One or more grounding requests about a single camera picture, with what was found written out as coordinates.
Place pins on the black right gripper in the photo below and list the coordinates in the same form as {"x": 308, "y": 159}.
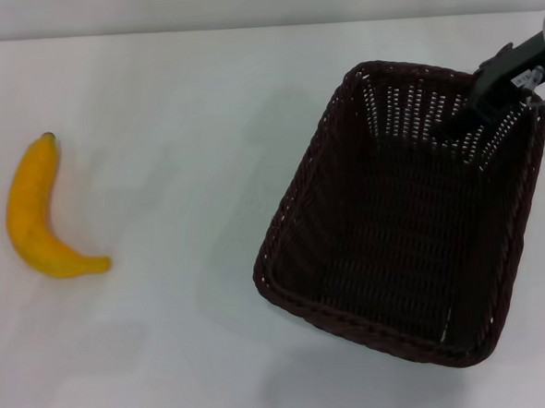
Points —
{"x": 509, "y": 71}

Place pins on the dark brown woven basket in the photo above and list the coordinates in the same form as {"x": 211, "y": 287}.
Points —
{"x": 394, "y": 233}

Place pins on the yellow banana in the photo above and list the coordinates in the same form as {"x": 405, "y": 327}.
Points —
{"x": 30, "y": 219}

